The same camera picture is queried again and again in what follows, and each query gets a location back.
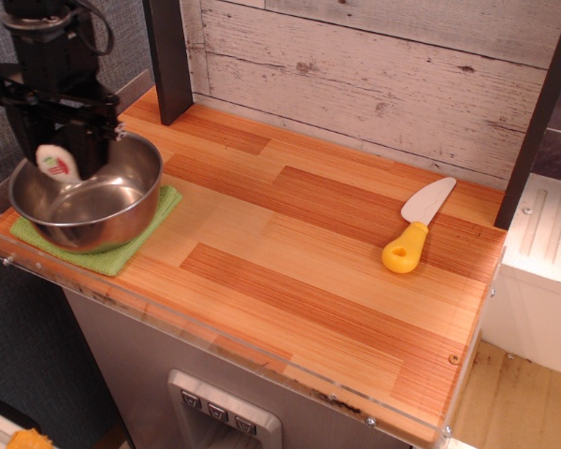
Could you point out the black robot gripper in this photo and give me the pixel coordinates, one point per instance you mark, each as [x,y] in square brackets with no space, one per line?
[52,92]

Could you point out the plush sushi roll toy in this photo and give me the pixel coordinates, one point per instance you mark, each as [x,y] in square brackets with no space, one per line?
[57,163]

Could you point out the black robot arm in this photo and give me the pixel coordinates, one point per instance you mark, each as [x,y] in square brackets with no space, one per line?
[55,9]

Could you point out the stainless steel pot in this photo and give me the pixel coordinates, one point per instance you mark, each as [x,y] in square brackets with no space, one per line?
[114,206]

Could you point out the green cloth mat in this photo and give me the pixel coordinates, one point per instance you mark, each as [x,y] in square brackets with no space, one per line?
[110,262]

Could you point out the silver toy cabinet front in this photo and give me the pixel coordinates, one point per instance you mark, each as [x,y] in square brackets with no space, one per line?
[136,360]

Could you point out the orange object bottom left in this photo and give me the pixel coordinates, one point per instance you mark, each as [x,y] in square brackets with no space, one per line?
[29,439]

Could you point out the silver dispenser button panel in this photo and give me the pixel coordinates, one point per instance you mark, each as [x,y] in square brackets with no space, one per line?
[220,414]

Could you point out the clear acrylic edge guard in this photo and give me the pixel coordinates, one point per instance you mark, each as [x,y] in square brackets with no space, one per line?
[310,303]

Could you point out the white toy sink unit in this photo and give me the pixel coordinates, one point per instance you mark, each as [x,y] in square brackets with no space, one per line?
[523,311]

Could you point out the dark left shelf post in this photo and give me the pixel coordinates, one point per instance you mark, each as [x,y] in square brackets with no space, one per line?
[169,58]

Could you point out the dark shelf post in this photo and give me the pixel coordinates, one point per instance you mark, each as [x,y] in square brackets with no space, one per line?
[169,58]
[541,116]

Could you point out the yellow handled toy knife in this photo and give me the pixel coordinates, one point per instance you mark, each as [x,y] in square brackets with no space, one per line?
[403,254]

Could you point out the dark right shelf post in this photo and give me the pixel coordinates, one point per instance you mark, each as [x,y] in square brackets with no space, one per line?
[541,116]

